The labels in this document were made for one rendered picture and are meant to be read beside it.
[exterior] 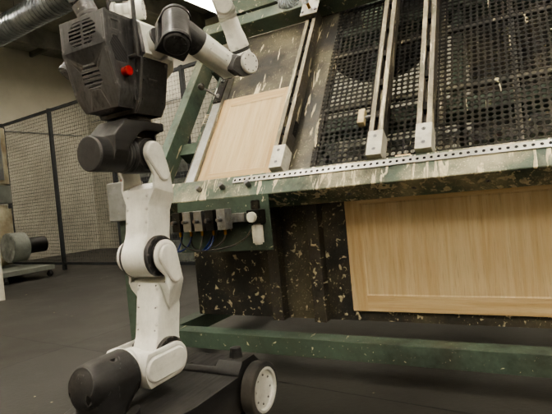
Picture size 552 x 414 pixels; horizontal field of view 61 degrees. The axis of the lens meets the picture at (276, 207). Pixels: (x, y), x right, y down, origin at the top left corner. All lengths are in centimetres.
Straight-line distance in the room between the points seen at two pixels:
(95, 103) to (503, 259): 159
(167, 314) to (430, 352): 98
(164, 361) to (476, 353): 109
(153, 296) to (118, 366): 27
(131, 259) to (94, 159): 35
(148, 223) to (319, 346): 90
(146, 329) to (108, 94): 79
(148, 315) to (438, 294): 116
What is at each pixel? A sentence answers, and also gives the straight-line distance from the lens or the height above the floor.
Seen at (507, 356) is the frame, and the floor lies 16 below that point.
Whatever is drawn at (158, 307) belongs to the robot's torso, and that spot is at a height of 46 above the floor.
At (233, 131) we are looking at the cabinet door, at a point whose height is 115.
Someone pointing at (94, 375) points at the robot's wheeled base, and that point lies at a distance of 152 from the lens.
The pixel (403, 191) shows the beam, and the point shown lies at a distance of 186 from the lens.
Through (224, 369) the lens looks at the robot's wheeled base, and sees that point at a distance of 181.
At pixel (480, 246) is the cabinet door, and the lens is 203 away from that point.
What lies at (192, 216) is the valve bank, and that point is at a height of 74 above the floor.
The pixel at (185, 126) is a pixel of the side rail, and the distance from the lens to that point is 273.
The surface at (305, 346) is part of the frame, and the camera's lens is 208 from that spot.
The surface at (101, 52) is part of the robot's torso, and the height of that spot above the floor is 128.
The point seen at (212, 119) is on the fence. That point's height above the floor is 124.
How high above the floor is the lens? 79
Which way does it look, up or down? 1 degrees down
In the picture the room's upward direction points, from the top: 5 degrees counter-clockwise
